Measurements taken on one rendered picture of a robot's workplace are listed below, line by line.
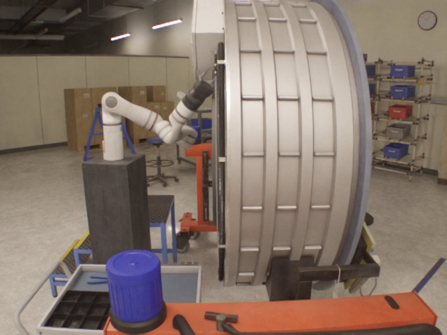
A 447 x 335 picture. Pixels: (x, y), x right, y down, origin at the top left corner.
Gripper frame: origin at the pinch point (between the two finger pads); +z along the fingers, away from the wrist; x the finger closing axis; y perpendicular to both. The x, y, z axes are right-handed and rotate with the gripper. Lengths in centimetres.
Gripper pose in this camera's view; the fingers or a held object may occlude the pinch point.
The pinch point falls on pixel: (215, 69)
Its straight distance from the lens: 140.8
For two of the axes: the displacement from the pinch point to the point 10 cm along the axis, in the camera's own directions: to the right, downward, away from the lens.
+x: -7.5, -3.5, -5.5
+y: 1.9, 6.9, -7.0
